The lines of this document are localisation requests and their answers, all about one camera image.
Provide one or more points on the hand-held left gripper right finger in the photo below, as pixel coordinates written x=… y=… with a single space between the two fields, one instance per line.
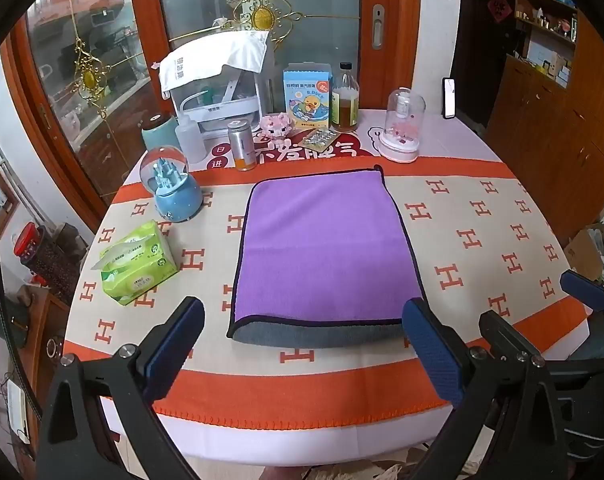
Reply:
x=434 y=355

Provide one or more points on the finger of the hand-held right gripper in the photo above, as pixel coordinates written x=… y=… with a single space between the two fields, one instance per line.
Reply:
x=504 y=332
x=584 y=290

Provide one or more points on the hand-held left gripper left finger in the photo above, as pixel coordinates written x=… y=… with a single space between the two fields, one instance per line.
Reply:
x=177 y=345

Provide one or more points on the purple towel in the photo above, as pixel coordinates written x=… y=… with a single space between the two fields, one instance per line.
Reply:
x=322 y=250

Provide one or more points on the cardboard box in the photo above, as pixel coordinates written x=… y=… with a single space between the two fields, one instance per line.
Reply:
x=582 y=255

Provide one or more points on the green tissue pack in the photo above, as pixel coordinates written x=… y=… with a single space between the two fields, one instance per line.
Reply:
x=137 y=265

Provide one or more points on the orange beige patterned blanket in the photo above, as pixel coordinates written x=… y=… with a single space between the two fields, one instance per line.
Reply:
x=482 y=240

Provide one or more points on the wooden side cabinet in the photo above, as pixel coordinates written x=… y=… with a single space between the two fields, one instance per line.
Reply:
x=37 y=370

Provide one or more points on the blue snow globe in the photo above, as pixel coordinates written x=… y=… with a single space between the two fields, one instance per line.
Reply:
x=174 y=195

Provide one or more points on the wooden shelf cabinet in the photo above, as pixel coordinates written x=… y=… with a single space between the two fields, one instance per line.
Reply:
x=557 y=130

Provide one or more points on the red lid jar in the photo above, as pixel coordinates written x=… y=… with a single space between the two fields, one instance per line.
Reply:
x=28 y=242

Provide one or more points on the white tablecloth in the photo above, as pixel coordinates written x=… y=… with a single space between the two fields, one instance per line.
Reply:
x=457 y=140

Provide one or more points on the white squeeze bottle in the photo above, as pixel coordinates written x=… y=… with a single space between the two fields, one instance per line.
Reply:
x=189 y=142

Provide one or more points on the silver can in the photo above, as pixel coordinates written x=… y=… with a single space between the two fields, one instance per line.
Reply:
x=241 y=145

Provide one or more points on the teal cup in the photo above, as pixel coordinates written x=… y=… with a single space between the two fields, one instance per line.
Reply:
x=159 y=135

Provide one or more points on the pink dome music box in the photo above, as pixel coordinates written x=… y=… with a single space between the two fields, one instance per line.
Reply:
x=402 y=130

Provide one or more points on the black smartphone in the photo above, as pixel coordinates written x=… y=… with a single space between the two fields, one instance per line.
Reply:
x=448 y=98

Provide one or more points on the white plastic appliance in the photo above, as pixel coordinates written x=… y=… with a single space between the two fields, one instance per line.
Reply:
x=222 y=105

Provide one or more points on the pill blister pack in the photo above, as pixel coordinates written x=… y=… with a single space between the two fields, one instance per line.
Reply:
x=318 y=139

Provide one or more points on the glass bottle amber liquid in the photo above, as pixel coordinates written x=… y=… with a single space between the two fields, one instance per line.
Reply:
x=345 y=107

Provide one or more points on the blue duck print box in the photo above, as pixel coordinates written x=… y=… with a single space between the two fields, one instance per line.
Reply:
x=306 y=100

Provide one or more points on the gold door ornament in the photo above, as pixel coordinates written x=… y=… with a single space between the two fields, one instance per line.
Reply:
x=263 y=16
x=89 y=80

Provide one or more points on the white cloth bag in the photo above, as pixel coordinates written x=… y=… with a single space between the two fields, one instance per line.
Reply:
x=207 y=57

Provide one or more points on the red paper door decoration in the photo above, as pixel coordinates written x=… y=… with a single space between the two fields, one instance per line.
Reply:
x=498 y=10

